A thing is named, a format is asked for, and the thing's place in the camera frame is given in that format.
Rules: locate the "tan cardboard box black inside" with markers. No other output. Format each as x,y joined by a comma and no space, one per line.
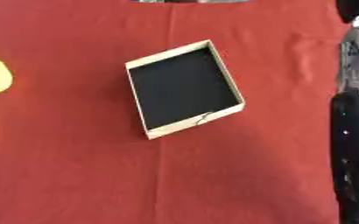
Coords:
182,87

